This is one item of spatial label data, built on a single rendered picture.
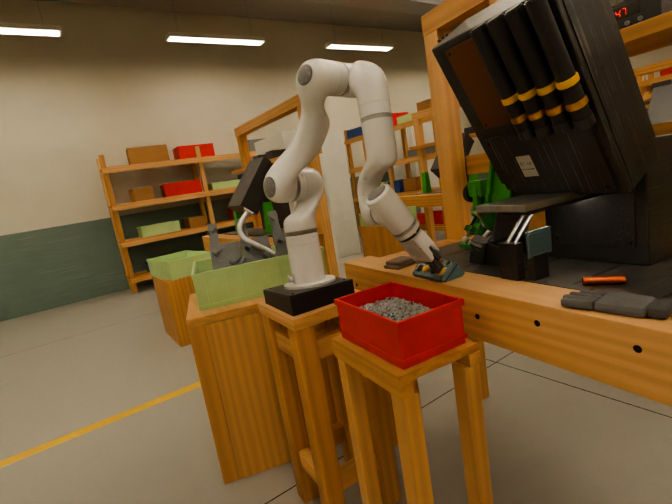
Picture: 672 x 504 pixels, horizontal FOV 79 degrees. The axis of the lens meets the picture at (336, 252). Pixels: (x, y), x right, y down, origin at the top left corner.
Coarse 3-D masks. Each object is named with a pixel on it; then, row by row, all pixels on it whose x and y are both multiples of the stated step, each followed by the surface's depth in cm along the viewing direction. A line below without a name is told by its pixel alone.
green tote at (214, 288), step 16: (288, 256) 191; (192, 272) 185; (208, 272) 181; (224, 272) 184; (240, 272) 186; (256, 272) 188; (272, 272) 190; (288, 272) 193; (208, 288) 182; (224, 288) 184; (240, 288) 187; (256, 288) 189; (208, 304) 183; (224, 304) 185
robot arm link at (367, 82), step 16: (352, 64) 126; (368, 64) 112; (352, 80) 114; (368, 80) 111; (384, 80) 112; (352, 96) 128; (368, 96) 111; (384, 96) 112; (368, 112) 112; (384, 112) 112
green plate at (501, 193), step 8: (488, 176) 130; (496, 176) 129; (488, 184) 131; (496, 184) 130; (504, 184) 127; (488, 192) 132; (496, 192) 131; (504, 192) 128; (488, 200) 133; (496, 200) 131
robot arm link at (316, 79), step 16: (304, 64) 118; (320, 64) 117; (336, 64) 121; (304, 80) 118; (320, 80) 117; (336, 80) 121; (304, 96) 121; (320, 96) 121; (336, 96) 128; (304, 112) 128; (320, 112) 125; (304, 128) 131; (320, 128) 130; (304, 144) 133; (320, 144) 135; (288, 160) 136; (304, 160) 136; (272, 176) 139; (288, 176) 137; (272, 192) 139; (288, 192) 139
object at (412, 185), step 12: (420, 108) 664; (396, 120) 722; (408, 120) 684; (432, 120) 640; (348, 132) 821; (360, 132) 794; (348, 144) 830; (348, 156) 836; (408, 156) 766; (432, 156) 652; (360, 168) 807; (408, 168) 767; (396, 180) 772; (408, 180) 723; (396, 192) 748; (408, 192) 720; (420, 192) 691; (420, 216) 716; (444, 216) 665; (444, 228) 666
